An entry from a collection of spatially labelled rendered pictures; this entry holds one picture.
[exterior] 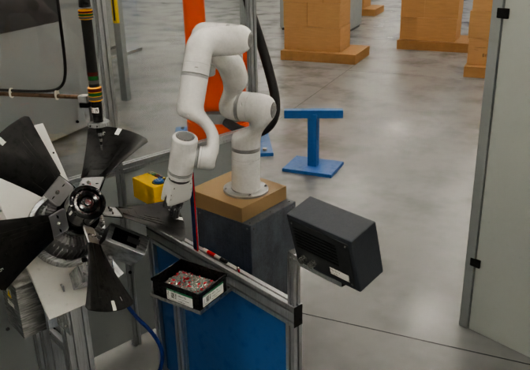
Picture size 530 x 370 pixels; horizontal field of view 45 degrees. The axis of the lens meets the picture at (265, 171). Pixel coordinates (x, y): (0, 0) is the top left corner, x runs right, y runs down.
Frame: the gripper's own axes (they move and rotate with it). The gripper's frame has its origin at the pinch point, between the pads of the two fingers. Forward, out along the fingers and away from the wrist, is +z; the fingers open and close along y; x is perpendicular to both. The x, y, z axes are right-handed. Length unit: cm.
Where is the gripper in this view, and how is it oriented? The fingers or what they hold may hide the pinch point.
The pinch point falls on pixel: (174, 212)
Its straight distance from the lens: 229.7
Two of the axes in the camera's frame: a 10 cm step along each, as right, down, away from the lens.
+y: -7.4, 2.5, -6.2
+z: -1.9, 8.2, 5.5
